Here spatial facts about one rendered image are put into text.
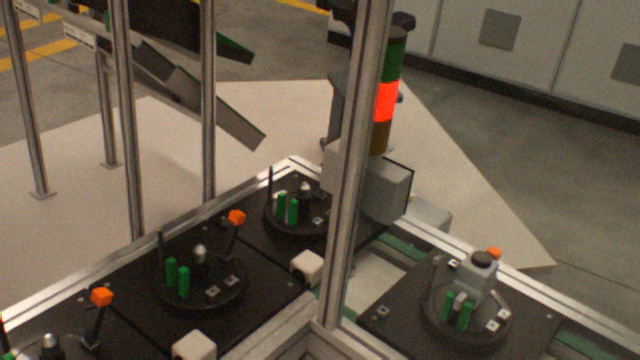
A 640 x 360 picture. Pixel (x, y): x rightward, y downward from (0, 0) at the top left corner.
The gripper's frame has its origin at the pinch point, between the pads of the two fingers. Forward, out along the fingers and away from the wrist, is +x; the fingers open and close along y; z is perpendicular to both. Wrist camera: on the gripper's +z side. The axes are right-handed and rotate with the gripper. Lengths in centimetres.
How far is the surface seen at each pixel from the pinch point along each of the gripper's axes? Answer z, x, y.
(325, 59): -231, 126, -179
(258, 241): 29.8, 28.4, 4.1
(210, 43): 24.3, -0.6, -14.0
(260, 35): -228, 126, -237
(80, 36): 41.9, -2.8, -24.0
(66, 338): 65, 27, 2
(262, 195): 19.3, 28.4, -4.9
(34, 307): 63, 30, -10
